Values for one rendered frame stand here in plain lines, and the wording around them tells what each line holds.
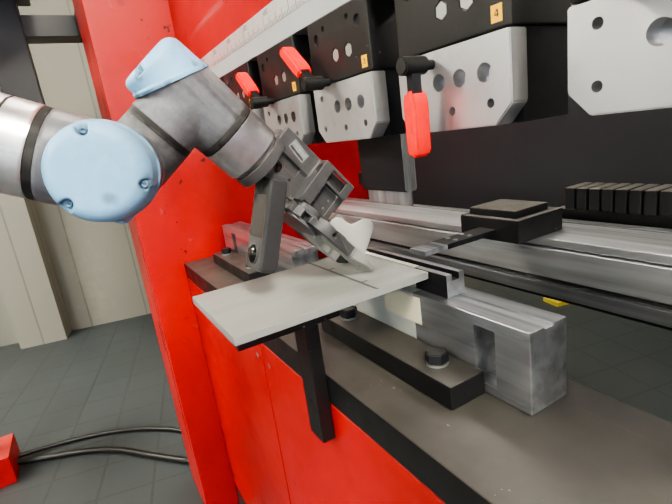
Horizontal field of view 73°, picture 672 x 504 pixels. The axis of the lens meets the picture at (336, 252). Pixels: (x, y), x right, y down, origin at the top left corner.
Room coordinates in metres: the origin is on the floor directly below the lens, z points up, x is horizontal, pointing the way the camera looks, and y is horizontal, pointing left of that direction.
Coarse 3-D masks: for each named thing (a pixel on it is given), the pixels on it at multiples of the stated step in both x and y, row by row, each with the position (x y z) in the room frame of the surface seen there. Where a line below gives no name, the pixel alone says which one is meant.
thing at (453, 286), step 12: (372, 252) 0.71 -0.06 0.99; (384, 252) 0.68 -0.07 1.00; (420, 264) 0.61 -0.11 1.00; (432, 264) 0.59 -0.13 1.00; (432, 276) 0.55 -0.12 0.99; (444, 276) 0.53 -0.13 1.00; (456, 276) 0.55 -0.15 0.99; (420, 288) 0.58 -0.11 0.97; (432, 288) 0.56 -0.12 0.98; (444, 288) 0.54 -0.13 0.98; (456, 288) 0.54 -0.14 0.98
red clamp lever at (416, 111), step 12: (408, 60) 0.46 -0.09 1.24; (420, 60) 0.47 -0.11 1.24; (432, 60) 0.48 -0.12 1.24; (408, 72) 0.46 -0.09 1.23; (420, 72) 0.47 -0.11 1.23; (408, 84) 0.47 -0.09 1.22; (420, 84) 0.47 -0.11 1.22; (408, 96) 0.47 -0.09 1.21; (420, 96) 0.47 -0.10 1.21; (408, 108) 0.47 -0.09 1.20; (420, 108) 0.47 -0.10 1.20; (408, 120) 0.47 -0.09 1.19; (420, 120) 0.47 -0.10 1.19; (408, 132) 0.47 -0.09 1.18; (420, 132) 0.47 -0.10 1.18; (408, 144) 0.47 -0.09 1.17; (420, 144) 0.47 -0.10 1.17; (420, 156) 0.47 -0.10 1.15
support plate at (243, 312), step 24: (336, 264) 0.65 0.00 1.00; (384, 264) 0.61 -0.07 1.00; (240, 288) 0.60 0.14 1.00; (264, 288) 0.58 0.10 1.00; (288, 288) 0.57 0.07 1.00; (312, 288) 0.55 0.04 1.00; (336, 288) 0.54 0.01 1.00; (360, 288) 0.53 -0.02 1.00; (384, 288) 0.52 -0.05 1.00; (216, 312) 0.51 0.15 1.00; (240, 312) 0.50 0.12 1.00; (264, 312) 0.49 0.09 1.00; (288, 312) 0.48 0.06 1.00; (312, 312) 0.48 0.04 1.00; (240, 336) 0.43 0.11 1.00
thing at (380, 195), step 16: (368, 144) 0.66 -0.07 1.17; (384, 144) 0.63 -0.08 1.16; (400, 144) 0.60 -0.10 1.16; (368, 160) 0.66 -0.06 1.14; (384, 160) 0.63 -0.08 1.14; (400, 160) 0.60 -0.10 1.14; (368, 176) 0.67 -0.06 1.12; (384, 176) 0.63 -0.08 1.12; (400, 176) 0.60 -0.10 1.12; (384, 192) 0.65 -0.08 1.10; (400, 192) 0.62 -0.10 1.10
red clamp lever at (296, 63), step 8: (288, 48) 0.70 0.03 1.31; (280, 56) 0.71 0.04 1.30; (288, 56) 0.69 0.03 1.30; (296, 56) 0.69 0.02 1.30; (288, 64) 0.69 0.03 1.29; (296, 64) 0.67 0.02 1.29; (304, 64) 0.68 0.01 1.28; (296, 72) 0.67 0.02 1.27; (304, 72) 0.67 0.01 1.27; (304, 80) 0.64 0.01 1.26; (312, 80) 0.65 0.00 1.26; (320, 80) 0.65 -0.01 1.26; (328, 80) 0.66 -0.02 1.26; (304, 88) 0.65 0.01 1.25; (312, 88) 0.65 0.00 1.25; (320, 88) 0.66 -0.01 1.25
